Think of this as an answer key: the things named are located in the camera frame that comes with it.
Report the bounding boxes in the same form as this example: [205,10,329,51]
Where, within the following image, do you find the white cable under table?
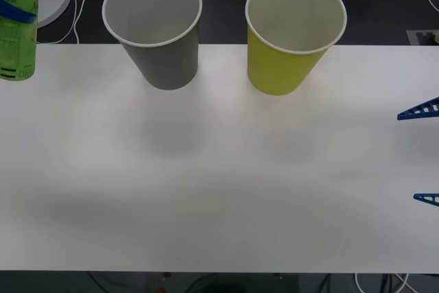
[353,272,414,293]

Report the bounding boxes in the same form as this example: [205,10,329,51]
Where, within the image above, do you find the grey floor socket box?
[405,30,439,46]

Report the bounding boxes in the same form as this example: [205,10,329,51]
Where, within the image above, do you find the yellow-green waste bin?
[244,0,348,97]

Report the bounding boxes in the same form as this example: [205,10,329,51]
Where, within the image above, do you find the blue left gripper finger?
[0,0,38,24]

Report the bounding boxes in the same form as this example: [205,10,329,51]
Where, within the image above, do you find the green plastic bottle black cap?
[0,0,38,83]

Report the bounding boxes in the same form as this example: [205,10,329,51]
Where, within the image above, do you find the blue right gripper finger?
[396,96,439,121]
[412,193,439,207]

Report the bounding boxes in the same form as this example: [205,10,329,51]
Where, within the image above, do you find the grey waste bin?
[102,0,203,91]

